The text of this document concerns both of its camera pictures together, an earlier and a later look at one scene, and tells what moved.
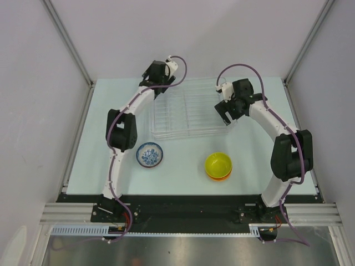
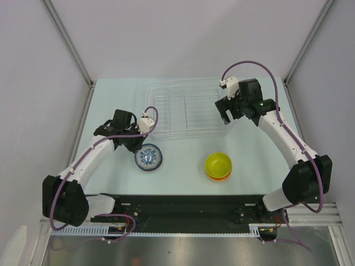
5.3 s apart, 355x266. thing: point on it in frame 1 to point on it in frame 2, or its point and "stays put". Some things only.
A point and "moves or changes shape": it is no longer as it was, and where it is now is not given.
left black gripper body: [165, 81] to [132, 143]
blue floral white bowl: [149, 154] moves or changes shape
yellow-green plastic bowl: [218, 164] stays put
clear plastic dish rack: [186, 110] stays put
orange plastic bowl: [218, 179] stays put
